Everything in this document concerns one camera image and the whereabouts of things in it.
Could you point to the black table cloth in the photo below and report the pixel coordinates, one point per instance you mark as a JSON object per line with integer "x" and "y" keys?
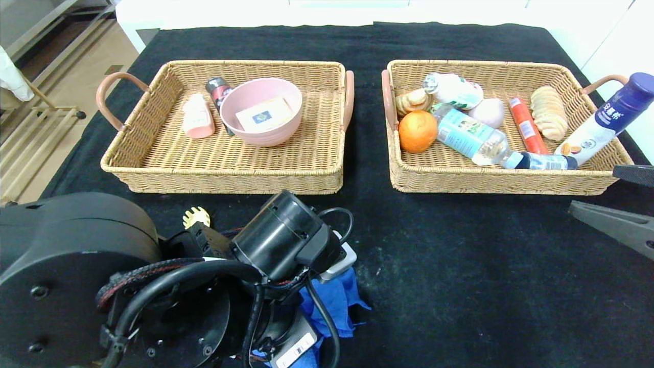
{"x": 460, "y": 306}

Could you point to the golden bread bun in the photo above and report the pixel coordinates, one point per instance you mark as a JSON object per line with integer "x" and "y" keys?
{"x": 409, "y": 102}

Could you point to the pale pink egg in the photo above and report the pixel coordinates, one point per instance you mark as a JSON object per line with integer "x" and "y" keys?
{"x": 491, "y": 112}

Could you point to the beige ridged bread roll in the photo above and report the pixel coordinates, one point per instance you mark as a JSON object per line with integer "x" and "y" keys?
{"x": 547, "y": 115}

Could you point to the white bottle blue cap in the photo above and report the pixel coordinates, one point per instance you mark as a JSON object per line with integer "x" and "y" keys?
{"x": 592, "y": 134}

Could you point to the white milk drink bottle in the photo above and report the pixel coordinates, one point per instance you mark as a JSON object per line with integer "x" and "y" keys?
{"x": 457, "y": 92}

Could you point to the metal shelf frame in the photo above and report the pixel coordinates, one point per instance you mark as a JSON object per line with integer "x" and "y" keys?
{"x": 51, "y": 23}

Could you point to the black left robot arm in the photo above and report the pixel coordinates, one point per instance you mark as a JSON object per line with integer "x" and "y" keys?
{"x": 61, "y": 266}

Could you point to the orange fruit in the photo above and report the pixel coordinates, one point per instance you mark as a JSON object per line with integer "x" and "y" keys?
{"x": 418, "y": 132}

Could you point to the small pink bottle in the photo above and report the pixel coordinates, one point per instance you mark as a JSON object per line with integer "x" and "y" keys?
{"x": 197, "y": 119}

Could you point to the clear water bottle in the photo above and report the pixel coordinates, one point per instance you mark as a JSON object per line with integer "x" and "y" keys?
{"x": 470, "y": 135}

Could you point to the white card box blue diamond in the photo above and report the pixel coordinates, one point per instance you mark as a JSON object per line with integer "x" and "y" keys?
{"x": 260, "y": 116}

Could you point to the white counter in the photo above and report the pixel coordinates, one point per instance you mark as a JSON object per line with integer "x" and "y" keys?
{"x": 204, "y": 13}

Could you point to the black tube red label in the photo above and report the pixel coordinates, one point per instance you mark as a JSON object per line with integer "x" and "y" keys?
{"x": 217, "y": 92}

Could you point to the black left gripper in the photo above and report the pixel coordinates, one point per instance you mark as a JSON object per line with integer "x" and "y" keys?
{"x": 295, "y": 348}

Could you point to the beige metal trolley rack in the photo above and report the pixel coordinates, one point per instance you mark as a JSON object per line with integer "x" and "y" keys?
{"x": 36, "y": 133}

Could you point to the white hanging cloth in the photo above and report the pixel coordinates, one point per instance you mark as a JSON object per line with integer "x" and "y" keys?
{"x": 13, "y": 76}

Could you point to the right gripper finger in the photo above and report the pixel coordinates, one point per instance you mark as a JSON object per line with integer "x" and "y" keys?
{"x": 618, "y": 227}
{"x": 636, "y": 175}

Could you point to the pink bowl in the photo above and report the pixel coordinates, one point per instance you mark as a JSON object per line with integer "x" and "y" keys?
{"x": 271, "y": 137}

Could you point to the blue cloth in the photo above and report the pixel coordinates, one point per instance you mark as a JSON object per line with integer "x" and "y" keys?
{"x": 332, "y": 301}

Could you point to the orange sausage stick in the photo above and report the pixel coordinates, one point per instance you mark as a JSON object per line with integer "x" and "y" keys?
{"x": 526, "y": 128}

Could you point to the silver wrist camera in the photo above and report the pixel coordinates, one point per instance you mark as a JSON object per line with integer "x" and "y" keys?
{"x": 341, "y": 263}

